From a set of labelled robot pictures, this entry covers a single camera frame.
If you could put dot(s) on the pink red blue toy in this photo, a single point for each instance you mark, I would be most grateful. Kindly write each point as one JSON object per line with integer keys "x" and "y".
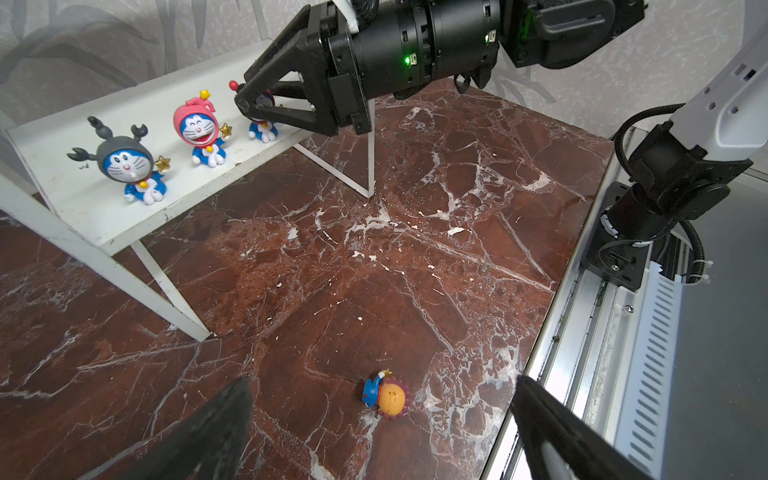
{"x": 196, "y": 124}

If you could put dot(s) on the red black blue toy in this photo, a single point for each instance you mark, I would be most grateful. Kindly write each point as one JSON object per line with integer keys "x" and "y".
{"x": 259, "y": 129}

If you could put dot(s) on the white two-tier shelf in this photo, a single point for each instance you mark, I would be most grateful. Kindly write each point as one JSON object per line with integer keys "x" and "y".
{"x": 85, "y": 214}

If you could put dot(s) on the grey blue penguin toy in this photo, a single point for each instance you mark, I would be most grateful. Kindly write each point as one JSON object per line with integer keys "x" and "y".
{"x": 125, "y": 160}

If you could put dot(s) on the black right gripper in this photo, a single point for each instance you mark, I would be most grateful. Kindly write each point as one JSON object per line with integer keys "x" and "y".
{"x": 333, "y": 83}

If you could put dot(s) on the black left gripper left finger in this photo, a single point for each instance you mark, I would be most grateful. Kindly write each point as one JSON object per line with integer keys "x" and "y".
{"x": 207, "y": 445}

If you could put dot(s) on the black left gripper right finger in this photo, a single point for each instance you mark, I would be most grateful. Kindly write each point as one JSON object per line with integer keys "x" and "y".
{"x": 558, "y": 445}

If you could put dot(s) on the orange blue round toy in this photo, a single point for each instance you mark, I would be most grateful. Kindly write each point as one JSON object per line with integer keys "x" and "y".
{"x": 389, "y": 395}

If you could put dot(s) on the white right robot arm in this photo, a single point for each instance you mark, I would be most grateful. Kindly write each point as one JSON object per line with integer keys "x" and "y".
{"x": 700, "y": 66}

